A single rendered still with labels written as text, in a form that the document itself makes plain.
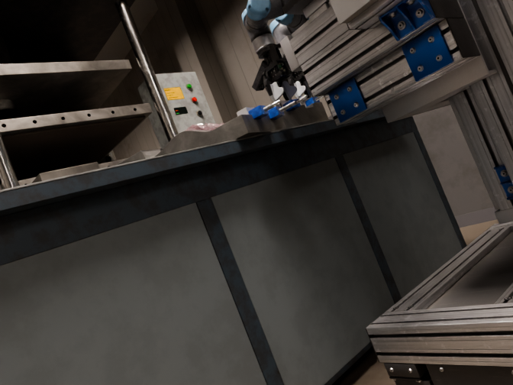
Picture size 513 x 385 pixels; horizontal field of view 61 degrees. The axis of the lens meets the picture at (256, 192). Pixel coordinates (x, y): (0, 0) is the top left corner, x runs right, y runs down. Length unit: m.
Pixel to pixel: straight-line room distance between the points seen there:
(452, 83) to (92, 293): 0.92
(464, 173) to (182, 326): 2.39
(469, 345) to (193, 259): 0.63
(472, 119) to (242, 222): 0.65
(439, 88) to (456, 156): 1.99
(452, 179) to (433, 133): 0.33
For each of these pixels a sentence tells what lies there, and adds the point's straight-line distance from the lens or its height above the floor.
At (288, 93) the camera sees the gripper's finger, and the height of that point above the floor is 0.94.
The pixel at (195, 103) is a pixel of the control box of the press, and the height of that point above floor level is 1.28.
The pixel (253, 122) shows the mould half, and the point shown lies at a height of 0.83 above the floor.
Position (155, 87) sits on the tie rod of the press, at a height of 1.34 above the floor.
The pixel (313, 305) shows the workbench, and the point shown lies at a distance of 1.34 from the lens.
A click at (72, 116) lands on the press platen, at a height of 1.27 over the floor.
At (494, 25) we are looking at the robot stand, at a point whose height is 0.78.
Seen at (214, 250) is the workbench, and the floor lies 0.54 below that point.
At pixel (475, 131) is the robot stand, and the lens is 1.24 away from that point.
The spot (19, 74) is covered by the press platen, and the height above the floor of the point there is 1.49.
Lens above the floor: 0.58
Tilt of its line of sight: 3 degrees up
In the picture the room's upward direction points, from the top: 22 degrees counter-clockwise
